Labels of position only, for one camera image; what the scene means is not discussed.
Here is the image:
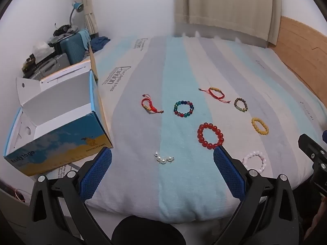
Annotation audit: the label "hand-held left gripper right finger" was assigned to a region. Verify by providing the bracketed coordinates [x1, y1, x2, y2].
[213, 145, 304, 245]

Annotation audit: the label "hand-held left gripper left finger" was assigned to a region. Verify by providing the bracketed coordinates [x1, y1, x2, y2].
[29, 148, 113, 245]

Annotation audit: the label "pink bead bracelet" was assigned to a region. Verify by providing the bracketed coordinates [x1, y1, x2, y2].
[242, 151, 267, 173]

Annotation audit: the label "red bead bracelet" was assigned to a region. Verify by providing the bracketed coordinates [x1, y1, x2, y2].
[197, 123, 225, 150]

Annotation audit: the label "blue and yellow cardboard box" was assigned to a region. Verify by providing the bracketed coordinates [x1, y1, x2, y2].
[3, 45, 113, 176]

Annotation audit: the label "yellow bead bracelet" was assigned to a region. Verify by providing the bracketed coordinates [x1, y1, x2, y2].
[251, 117, 269, 136]

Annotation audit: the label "white pearl bracelet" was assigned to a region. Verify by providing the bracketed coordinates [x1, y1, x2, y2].
[154, 153, 175, 164]

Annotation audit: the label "brown and green bead bracelet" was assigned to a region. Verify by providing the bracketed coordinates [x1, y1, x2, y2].
[234, 97, 248, 112]

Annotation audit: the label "red cord bracelet gold tube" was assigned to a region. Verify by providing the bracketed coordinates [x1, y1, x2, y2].
[199, 87, 225, 100]

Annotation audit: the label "multicolour glass bead bracelet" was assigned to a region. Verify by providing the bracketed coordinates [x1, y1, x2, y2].
[174, 100, 194, 118]

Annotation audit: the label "red cord bracelet small beads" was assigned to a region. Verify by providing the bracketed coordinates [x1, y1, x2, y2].
[141, 94, 164, 114]

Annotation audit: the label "person's right hand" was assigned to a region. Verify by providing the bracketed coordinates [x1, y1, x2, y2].
[310, 202, 327, 235]

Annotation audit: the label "striped blue grey blanket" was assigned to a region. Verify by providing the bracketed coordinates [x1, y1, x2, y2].
[84, 34, 324, 224]

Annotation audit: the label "wooden headboard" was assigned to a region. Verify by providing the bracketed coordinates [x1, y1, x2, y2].
[268, 15, 327, 105]

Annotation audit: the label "silver suitcase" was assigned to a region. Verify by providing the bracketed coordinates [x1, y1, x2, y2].
[31, 53, 71, 80]

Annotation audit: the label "teal suitcase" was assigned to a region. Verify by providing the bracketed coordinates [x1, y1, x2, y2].
[60, 32, 86, 65]

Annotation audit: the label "dark blue cloth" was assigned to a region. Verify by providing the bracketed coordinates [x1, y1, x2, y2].
[91, 36, 111, 52]

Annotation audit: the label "white plastic bag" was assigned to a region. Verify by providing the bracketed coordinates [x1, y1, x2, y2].
[32, 41, 52, 58]

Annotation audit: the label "teal cloth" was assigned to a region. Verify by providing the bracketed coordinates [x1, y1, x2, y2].
[78, 29, 92, 51]

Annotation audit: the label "pile of black gear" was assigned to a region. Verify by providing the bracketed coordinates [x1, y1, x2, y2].
[53, 24, 80, 38]

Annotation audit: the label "wide beige curtain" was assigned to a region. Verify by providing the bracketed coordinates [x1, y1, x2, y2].
[174, 0, 281, 47]

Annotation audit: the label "blue desk lamp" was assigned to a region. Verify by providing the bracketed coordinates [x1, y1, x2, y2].
[69, 1, 84, 26]

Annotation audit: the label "narrow beige curtain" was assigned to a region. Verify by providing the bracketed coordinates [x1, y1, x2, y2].
[77, 0, 99, 35]

